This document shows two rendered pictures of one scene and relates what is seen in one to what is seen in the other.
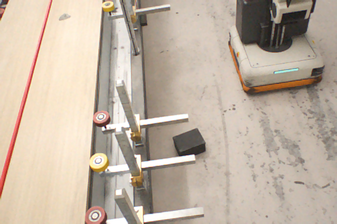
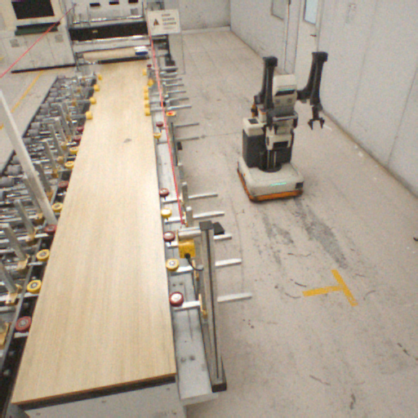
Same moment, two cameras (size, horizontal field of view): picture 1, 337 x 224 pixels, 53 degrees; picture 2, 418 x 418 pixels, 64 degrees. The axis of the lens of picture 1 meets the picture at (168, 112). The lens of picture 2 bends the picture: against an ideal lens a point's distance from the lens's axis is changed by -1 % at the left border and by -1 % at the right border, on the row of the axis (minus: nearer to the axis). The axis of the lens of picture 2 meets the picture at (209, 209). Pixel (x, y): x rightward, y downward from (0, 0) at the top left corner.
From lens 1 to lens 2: 116 cm
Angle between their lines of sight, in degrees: 13
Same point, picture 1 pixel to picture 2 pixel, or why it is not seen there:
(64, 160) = (144, 212)
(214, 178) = (232, 254)
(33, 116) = (118, 192)
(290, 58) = (281, 175)
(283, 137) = (278, 228)
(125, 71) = (169, 177)
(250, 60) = (253, 177)
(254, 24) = (255, 153)
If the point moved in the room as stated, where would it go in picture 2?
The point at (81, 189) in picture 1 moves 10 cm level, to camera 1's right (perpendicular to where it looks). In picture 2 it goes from (157, 224) to (172, 221)
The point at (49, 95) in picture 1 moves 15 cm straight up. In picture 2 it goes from (126, 181) to (122, 166)
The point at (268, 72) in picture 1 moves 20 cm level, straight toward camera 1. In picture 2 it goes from (266, 184) to (264, 195)
